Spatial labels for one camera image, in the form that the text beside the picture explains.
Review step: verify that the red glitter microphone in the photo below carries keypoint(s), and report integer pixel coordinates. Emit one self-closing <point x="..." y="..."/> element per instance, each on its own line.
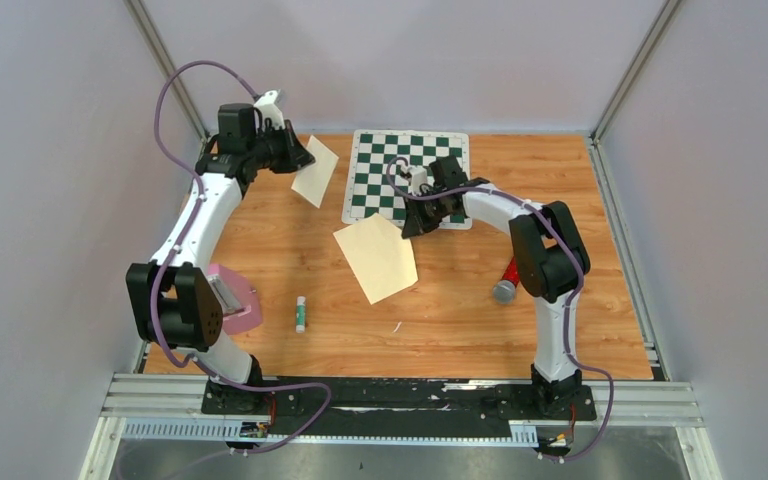
<point x="505" y="290"/>

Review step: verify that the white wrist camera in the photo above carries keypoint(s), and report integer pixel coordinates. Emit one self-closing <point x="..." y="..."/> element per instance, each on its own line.
<point x="417" y="176"/>
<point x="269" y="106"/>

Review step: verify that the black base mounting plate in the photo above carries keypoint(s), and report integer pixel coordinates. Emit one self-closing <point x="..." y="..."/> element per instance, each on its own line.
<point x="394" y="407"/>

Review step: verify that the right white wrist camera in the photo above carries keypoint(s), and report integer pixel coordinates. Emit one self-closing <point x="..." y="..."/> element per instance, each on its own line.
<point x="417" y="176"/>

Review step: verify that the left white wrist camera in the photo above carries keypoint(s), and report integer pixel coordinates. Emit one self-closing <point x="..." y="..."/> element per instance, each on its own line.
<point x="269" y="106"/>

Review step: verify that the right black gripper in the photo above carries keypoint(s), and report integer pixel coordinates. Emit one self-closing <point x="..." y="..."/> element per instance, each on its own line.
<point x="416" y="223"/>

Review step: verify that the cream envelope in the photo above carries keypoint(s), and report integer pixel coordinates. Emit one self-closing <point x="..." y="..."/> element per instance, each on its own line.
<point x="382" y="262"/>

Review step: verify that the tan paper letter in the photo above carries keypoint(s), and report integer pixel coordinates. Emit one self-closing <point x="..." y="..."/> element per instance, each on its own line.
<point x="312" y="181"/>

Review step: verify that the green white glue stick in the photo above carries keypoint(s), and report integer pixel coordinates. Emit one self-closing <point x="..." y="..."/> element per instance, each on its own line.
<point x="300" y="315"/>

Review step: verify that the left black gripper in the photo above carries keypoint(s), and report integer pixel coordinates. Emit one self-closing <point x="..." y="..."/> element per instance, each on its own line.
<point x="296" y="157"/>

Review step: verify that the green white chessboard mat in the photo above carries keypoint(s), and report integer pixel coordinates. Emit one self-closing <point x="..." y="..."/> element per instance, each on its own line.
<point x="367" y="191"/>

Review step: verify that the aluminium frame rail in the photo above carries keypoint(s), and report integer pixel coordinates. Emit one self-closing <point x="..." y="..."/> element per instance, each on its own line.
<point x="167" y="407"/>

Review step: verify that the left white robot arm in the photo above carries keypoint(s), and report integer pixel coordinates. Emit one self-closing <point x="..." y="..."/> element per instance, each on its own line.
<point x="183" y="300"/>

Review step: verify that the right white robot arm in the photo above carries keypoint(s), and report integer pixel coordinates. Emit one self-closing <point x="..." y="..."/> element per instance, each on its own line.
<point x="548" y="253"/>

